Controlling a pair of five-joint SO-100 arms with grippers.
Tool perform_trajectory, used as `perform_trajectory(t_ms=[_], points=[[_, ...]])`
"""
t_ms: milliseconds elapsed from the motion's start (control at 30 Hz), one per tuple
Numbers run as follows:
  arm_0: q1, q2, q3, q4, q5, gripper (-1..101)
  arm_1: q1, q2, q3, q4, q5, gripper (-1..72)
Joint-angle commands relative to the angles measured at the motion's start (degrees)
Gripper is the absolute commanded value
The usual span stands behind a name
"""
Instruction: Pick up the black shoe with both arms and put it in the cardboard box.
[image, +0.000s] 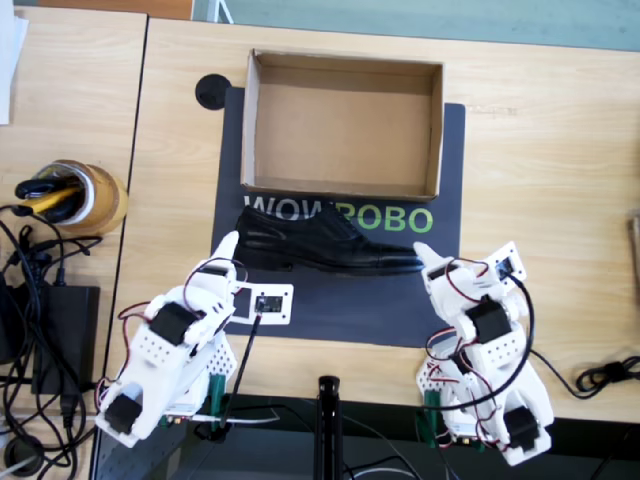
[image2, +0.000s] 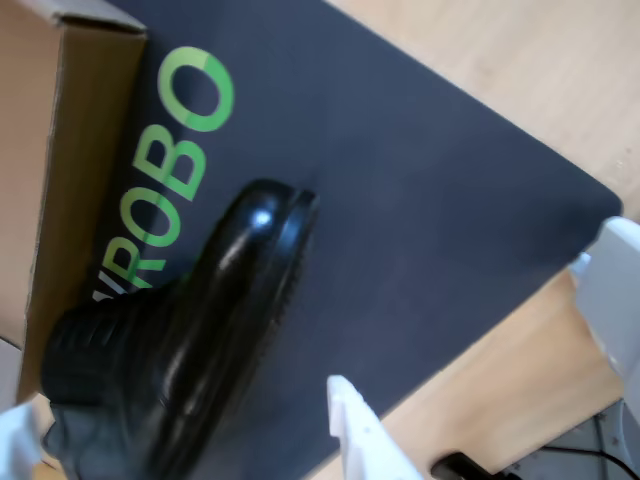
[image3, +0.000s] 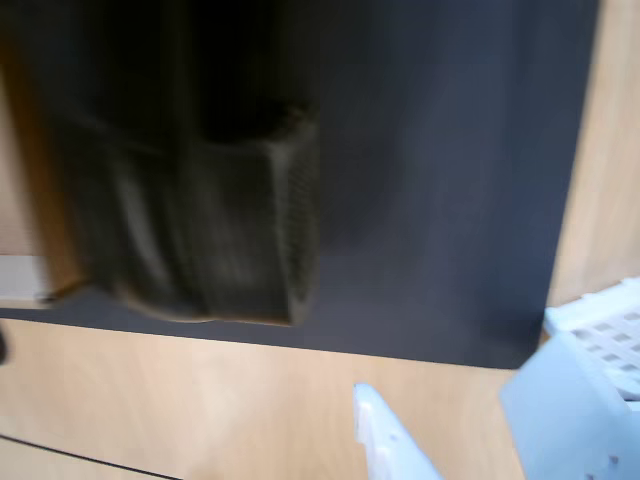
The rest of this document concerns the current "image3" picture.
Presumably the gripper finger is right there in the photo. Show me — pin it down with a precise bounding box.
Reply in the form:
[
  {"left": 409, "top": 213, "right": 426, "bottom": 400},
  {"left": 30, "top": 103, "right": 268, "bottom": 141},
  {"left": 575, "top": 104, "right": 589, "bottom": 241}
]
[{"left": 352, "top": 382, "right": 444, "bottom": 480}]

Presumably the black leather dress shoe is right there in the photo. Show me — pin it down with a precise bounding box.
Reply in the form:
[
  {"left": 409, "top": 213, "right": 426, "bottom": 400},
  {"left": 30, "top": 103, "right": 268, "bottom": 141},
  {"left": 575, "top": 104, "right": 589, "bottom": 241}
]
[{"left": 0, "top": 0, "right": 322, "bottom": 327}]

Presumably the open cardboard box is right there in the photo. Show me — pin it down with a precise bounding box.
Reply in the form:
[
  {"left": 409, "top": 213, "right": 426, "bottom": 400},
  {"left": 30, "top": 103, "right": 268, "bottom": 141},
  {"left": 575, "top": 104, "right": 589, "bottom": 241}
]
[{"left": 0, "top": 29, "right": 96, "bottom": 307}]

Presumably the dark mat with WOWROBO print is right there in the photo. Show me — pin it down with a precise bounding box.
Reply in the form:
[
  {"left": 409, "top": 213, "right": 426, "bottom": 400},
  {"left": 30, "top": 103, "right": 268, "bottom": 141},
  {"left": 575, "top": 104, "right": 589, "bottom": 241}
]
[{"left": 0, "top": 0, "right": 602, "bottom": 372}]

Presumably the white perforated base plate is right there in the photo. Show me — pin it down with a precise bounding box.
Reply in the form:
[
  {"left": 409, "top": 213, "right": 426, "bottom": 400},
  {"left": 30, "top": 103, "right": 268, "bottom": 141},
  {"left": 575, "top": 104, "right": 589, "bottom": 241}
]
[{"left": 542, "top": 276, "right": 640, "bottom": 402}]

